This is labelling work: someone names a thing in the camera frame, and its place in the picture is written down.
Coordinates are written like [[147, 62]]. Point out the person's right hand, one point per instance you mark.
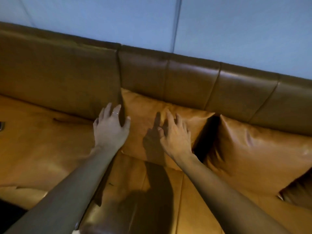
[[176, 141]]

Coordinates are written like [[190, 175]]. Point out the person's left hand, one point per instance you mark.
[[109, 130]]

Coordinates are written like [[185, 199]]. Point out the person's left little finger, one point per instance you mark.
[[95, 123]]

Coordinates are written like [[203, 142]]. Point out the person's left thumb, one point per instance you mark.
[[127, 123]]

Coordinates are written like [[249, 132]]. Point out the person's right little finger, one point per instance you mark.
[[189, 136]]

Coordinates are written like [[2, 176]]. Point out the person's right thumb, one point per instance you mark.
[[161, 133]]

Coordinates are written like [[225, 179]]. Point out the person's left middle finger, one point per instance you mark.
[[108, 110]]

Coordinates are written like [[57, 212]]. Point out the person's right middle finger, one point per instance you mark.
[[179, 120]]

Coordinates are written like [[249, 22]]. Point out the person's right forearm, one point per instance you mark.
[[219, 194]]

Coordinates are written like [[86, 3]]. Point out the person's left forearm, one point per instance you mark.
[[73, 190]]

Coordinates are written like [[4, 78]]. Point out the tan leather throw pillow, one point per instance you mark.
[[256, 155], [143, 112]]

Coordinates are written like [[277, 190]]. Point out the brown leather sofa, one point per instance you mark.
[[61, 77]]

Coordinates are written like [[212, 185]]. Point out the small dark object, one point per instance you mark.
[[2, 126]]

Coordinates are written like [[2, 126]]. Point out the brown leather throw pillow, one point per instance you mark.
[[298, 192]]

